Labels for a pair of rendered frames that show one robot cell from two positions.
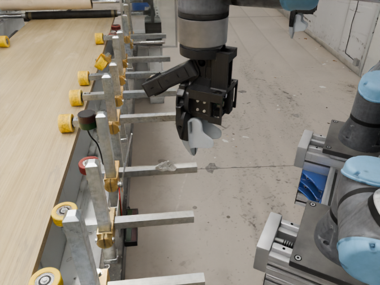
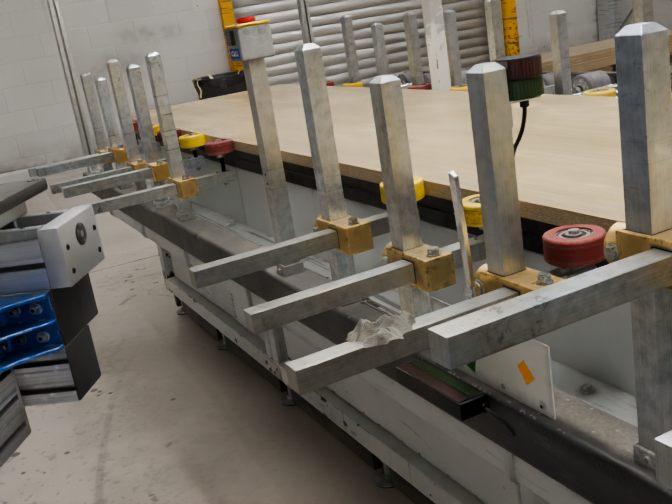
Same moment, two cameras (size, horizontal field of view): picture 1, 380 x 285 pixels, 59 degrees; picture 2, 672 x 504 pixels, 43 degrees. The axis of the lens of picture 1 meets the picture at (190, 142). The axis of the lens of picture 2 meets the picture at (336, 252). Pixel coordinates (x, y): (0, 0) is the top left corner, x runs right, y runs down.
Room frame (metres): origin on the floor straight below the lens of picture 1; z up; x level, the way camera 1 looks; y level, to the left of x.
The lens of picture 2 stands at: (1.92, -0.24, 1.24)
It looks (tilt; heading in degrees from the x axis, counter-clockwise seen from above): 16 degrees down; 162
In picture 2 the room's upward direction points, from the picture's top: 9 degrees counter-clockwise
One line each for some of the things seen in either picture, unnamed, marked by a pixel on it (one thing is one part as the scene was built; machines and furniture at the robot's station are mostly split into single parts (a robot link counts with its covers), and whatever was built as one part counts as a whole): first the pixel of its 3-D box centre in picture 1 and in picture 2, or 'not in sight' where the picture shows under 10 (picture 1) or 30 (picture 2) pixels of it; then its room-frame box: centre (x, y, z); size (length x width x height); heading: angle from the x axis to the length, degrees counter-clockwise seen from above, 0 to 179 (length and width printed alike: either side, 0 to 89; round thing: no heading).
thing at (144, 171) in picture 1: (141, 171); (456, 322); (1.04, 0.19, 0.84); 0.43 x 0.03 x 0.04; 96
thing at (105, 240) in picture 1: (106, 227); (416, 263); (0.77, 0.27, 0.83); 0.14 x 0.06 x 0.05; 6
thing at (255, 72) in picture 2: not in sight; (272, 169); (0.23, 0.22, 0.93); 0.05 x 0.05 x 0.45; 6
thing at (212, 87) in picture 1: (206, 81); not in sight; (0.51, -0.03, 1.46); 0.09 x 0.08 x 0.12; 63
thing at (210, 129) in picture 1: (206, 132); not in sight; (0.53, -0.03, 1.35); 0.06 x 0.03 x 0.09; 63
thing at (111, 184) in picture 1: (111, 176); (521, 291); (1.01, 0.30, 0.85); 0.14 x 0.06 x 0.05; 6
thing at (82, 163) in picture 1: (91, 172); (576, 271); (1.02, 0.38, 0.85); 0.08 x 0.08 x 0.11
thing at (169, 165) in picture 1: (165, 164); (383, 324); (1.05, 0.09, 0.87); 0.09 x 0.07 x 0.02; 96
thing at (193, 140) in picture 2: not in sight; (194, 151); (-0.72, 0.23, 0.85); 0.08 x 0.08 x 0.11
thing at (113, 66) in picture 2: not in sight; (128, 132); (-1.00, 0.08, 0.92); 0.04 x 0.04 x 0.48; 6
